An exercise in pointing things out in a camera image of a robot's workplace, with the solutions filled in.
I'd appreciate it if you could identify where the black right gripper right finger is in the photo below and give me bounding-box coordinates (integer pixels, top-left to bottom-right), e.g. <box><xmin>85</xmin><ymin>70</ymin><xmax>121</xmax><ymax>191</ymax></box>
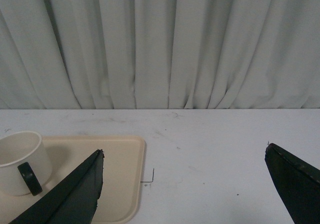
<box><xmin>264</xmin><ymin>143</ymin><xmax>320</xmax><ymax>223</ymax></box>

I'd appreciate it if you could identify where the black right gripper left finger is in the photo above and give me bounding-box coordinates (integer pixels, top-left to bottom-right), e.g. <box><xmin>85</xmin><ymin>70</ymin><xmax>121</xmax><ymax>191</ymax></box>
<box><xmin>11</xmin><ymin>149</ymin><xmax>104</xmax><ymax>223</ymax></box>

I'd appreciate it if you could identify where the white smiley mug black handle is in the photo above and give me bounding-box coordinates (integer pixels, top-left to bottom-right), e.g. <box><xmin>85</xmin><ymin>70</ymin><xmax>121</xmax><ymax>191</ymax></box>
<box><xmin>0</xmin><ymin>131</ymin><xmax>53</xmax><ymax>196</ymax></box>

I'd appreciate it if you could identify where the beige plastic tray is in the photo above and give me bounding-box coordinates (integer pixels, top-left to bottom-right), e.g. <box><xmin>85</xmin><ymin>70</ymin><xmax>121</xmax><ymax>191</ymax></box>
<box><xmin>43</xmin><ymin>136</ymin><xmax>146</xmax><ymax>223</ymax></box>

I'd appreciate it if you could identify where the grey curtain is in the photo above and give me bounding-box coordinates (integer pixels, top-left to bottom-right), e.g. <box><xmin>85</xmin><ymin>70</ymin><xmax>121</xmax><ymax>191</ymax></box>
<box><xmin>0</xmin><ymin>0</ymin><xmax>320</xmax><ymax>109</ymax></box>

